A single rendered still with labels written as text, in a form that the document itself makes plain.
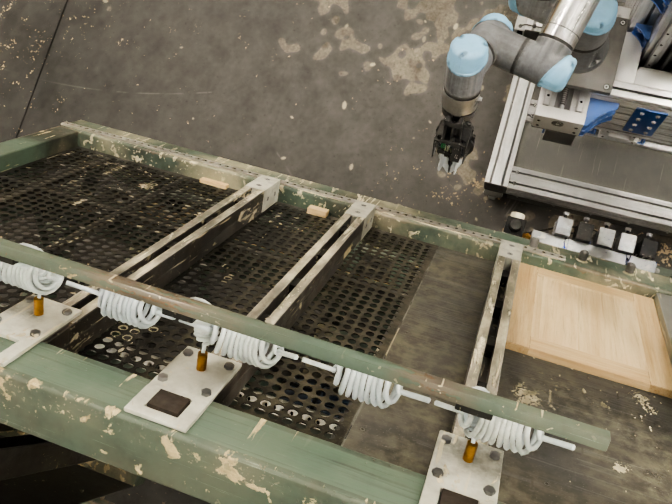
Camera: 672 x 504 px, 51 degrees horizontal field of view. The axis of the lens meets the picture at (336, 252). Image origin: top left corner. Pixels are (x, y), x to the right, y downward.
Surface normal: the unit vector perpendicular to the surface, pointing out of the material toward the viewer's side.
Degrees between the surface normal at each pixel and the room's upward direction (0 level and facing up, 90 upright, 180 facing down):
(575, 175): 0
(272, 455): 58
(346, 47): 0
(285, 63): 0
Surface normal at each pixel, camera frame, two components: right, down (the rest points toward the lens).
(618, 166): -0.16, -0.18
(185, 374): 0.17, -0.90
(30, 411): -0.29, 0.35
